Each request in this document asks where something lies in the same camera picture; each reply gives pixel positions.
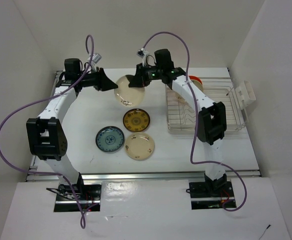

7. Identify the blue floral plate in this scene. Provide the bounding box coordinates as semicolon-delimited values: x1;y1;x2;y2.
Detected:
95;126;125;153

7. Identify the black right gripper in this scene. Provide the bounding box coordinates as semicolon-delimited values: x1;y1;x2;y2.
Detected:
129;62;163;88

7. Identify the aluminium frame rail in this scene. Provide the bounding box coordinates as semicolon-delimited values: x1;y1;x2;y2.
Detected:
25;70;262;183

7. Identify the beige plate with flower motifs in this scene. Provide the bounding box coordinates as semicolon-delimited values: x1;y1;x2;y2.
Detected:
124;132;155;161

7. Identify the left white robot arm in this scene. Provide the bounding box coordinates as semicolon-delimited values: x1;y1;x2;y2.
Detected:
26;58;118;200

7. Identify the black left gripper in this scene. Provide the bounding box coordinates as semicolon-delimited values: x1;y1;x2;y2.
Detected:
77;66;118;92

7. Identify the wire dish rack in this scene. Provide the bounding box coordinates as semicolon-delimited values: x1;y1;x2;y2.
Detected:
165;76;248;133

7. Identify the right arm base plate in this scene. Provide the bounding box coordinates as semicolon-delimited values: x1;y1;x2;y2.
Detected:
185;181;237;210

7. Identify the yellow plate with dark rim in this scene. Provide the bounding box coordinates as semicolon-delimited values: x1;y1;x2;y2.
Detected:
122;108;151;133

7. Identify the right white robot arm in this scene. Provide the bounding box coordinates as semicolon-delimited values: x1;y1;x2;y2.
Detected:
129;48;227;197

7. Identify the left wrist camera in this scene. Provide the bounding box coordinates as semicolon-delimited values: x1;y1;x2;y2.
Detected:
87;53;102;72

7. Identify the beige plate with green brushstroke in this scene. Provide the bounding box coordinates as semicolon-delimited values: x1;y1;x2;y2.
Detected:
114;74;146;108

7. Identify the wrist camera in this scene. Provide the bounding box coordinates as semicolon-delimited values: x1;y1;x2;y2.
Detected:
136;47;150;67
87;53;102;72

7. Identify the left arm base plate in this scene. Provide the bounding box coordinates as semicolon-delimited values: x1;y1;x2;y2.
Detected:
46;183;102;213

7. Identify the orange plastic plate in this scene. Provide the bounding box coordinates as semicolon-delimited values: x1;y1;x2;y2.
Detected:
188;75;202;84

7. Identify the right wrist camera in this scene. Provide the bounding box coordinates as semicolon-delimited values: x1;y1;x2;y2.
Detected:
136;47;150;67

